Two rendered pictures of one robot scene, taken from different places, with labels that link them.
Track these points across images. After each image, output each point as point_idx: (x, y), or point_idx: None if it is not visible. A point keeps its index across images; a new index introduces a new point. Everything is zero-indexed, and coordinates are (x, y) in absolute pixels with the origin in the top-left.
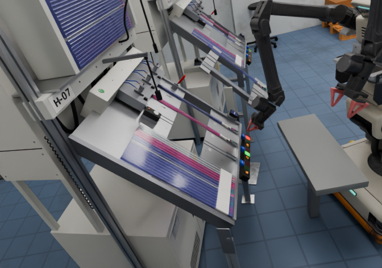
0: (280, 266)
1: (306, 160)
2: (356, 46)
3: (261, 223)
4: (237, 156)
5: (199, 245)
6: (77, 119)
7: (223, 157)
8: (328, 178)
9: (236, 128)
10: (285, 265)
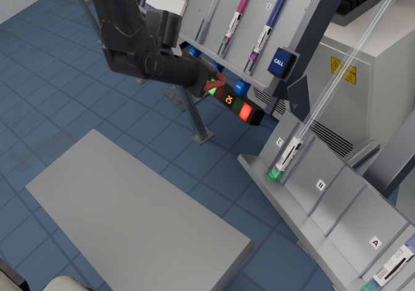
0: (196, 190)
1: (123, 165)
2: None
3: (256, 221)
4: (194, 41)
5: (281, 113)
6: None
7: (202, 13)
8: (79, 156)
9: (262, 78)
10: (192, 195)
